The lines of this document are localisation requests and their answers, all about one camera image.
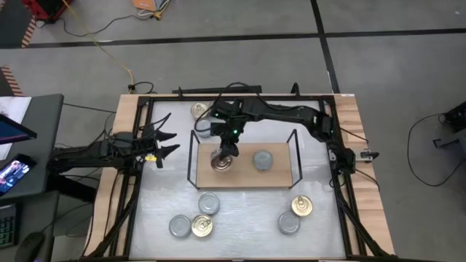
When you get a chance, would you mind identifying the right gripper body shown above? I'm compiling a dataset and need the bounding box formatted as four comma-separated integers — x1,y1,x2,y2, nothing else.
210,122,244,146

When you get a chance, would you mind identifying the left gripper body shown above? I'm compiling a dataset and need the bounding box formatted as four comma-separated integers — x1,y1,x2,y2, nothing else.
136,129,163,163

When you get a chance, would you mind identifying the green label silver tuna can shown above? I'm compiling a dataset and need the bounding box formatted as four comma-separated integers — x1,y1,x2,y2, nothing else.
277,211,301,235
195,119,213,138
197,192,221,215
168,214,192,239
252,149,275,172

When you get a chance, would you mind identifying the black perforated bar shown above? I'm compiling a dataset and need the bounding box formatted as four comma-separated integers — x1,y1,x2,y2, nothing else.
172,85,263,95

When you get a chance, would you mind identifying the grey desk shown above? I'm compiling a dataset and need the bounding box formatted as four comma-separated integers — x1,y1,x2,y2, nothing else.
0,93,98,203

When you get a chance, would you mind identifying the grey black clamp device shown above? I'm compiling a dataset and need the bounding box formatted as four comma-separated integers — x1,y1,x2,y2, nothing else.
358,148,380,162

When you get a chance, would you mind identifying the grey keyboard table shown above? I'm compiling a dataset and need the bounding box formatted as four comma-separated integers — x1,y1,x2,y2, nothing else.
0,191,61,262

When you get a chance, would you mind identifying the large black monitor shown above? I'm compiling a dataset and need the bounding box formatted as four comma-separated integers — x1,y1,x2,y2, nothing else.
0,114,38,146

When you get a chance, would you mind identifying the orange flat item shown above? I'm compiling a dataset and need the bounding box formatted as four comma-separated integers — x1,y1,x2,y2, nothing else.
131,0,170,14

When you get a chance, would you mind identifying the phone with lit screen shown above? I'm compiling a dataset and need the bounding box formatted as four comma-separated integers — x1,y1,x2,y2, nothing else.
0,153,37,197

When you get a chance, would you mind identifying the white paper sheet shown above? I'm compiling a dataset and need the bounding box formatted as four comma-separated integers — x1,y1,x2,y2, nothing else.
0,96,33,161

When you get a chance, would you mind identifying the black mat orange striped edge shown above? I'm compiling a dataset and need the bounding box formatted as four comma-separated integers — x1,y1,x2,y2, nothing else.
0,64,25,98
0,0,39,49

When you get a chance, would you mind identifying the black computer mouse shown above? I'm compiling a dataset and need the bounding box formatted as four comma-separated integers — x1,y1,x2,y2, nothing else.
14,231,47,262

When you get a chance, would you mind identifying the black keyboard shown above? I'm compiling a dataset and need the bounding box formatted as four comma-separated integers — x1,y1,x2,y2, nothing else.
0,202,20,250

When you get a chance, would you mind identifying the red equipment box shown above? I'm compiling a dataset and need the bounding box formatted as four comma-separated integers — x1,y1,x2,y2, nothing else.
20,0,74,22

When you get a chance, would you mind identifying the black equipment box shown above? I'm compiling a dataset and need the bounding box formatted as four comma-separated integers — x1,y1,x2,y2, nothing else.
438,100,466,134

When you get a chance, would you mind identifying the wooden shelf black metal frame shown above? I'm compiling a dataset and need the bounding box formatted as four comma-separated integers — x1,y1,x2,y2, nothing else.
186,127,304,191

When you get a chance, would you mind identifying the black aluminium table frame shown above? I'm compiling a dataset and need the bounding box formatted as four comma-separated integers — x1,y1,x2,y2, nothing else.
78,92,396,262

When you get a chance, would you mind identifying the black cable loop with plug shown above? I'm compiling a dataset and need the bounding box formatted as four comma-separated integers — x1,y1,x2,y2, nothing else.
127,80,156,96

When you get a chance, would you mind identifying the yellow hanging cable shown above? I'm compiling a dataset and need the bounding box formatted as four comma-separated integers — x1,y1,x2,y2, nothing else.
61,0,135,85

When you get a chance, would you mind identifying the black floor cable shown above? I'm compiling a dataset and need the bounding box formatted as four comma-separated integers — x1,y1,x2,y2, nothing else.
406,112,466,188
58,13,154,38

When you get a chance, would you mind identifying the grey metal bracket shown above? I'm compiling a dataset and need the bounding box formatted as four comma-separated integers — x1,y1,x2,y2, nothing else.
432,129,466,150

